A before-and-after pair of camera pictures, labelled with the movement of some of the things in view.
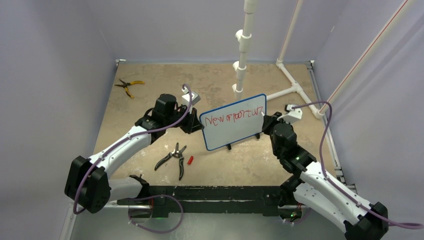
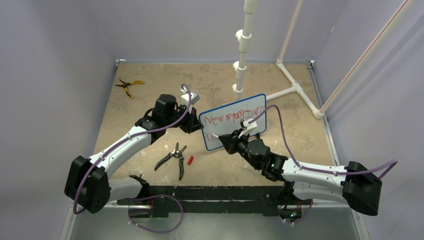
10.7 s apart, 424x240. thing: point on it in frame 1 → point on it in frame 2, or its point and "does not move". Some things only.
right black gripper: (270, 121) → (228, 140)
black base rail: (173, 200) does not move
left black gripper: (192, 124) does not move
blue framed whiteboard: (235, 123) does not move
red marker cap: (190, 160) does not move
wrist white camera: (293, 115) → (247, 128)
